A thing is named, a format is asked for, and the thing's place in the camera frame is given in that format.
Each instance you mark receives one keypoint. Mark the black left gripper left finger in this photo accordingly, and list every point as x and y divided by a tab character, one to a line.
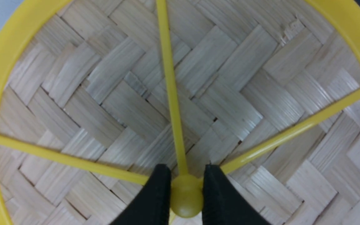
151	206

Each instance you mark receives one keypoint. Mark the yellow bamboo steamer lid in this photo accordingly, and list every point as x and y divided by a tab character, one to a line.
95	93

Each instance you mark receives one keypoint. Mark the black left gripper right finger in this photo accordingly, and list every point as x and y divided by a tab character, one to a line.
223	204

